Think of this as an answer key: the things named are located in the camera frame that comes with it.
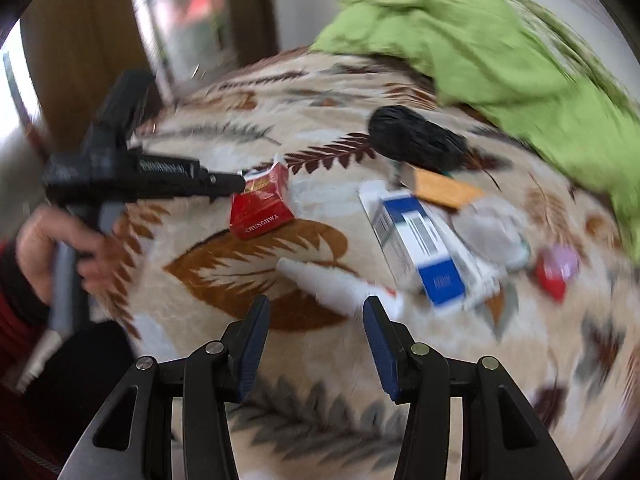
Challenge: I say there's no black plastic bag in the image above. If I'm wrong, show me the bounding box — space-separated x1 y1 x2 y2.
368 106 468 173

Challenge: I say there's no teal tissue packet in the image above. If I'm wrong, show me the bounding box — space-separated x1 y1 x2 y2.
452 197 531 271

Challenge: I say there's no pink and red wrapper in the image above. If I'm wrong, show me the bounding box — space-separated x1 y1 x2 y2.
535 245 581 301

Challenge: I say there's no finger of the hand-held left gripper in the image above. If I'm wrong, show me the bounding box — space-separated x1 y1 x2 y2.
132 156 247 197

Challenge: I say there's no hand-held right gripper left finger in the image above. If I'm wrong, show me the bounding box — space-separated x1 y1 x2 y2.
60 295 273 480

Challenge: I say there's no red cigarette pack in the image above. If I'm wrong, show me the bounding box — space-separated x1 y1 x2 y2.
229 157 296 241

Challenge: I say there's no orange medicine box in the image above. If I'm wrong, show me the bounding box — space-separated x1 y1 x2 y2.
412 167 485 209

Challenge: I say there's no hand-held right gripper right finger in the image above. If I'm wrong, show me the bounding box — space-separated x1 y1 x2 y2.
362 296 576 480

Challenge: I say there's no person's left hand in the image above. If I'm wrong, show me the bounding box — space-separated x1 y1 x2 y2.
15 205 122 307

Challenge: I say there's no wooden door frame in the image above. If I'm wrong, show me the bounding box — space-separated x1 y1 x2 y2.
20 0 278 138

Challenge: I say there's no green quilt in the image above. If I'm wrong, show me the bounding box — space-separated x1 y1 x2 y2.
310 0 640 266

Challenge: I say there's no person's left forearm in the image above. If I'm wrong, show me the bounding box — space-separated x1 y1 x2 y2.
0 240 51 341

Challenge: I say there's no stained glass door panel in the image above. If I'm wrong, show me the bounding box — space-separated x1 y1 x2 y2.
127 0 238 86

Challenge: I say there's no leaf print blanket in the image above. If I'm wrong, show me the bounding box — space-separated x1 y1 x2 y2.
107 47 640 480

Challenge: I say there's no blue and white carton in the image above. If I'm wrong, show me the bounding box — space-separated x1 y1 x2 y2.
359 182 501 316

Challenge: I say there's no person's dark clothing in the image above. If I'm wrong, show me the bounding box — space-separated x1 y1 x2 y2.
0 310 138 480

